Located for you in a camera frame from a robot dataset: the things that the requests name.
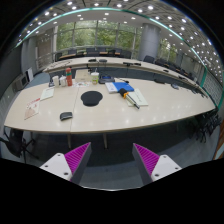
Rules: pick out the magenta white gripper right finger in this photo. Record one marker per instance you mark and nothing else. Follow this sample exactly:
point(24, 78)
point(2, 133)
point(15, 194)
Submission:
point(151, 166)

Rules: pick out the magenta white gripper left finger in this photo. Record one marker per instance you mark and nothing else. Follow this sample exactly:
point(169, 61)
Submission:
point(69, 166)

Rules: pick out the black round mouse pad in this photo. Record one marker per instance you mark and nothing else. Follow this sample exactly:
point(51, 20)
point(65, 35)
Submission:
point(91, 98)

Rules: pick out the black office chair left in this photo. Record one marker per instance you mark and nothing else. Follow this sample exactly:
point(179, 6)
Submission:
point(16, 143)

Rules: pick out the black office chair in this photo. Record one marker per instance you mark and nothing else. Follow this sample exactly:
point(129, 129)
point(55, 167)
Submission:
point(205, 123)
point(16, 143)

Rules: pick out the black office chair right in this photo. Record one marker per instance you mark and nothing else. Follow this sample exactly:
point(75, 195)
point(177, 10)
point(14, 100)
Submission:
point(205, 123)

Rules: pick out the red white leaflet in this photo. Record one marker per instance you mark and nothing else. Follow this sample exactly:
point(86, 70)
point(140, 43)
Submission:
point(32, 108)

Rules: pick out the white open notebook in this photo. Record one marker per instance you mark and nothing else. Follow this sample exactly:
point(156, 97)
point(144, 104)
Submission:
point(138, 97)

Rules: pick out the white green paper sheet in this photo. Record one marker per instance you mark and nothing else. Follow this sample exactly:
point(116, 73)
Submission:
point(47, 93)

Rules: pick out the black yellow handheld tool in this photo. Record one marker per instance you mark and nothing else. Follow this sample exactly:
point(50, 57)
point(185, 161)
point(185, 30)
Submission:
point(125, 94)

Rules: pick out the blue folder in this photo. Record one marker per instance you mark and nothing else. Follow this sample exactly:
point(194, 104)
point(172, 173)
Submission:
point(126, 86)

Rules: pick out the beige cardboard box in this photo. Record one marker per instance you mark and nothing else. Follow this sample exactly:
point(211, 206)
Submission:
point(82, 75)

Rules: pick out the white green paper cup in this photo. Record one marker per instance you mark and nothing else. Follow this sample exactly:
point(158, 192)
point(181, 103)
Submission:
point(95, 77)

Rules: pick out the dark blue desk telephone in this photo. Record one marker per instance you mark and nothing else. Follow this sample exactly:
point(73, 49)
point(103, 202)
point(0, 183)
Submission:
point(105, 79)

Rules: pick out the red orange bottle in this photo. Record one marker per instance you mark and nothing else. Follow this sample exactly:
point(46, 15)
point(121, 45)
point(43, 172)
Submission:
point(69, 76)

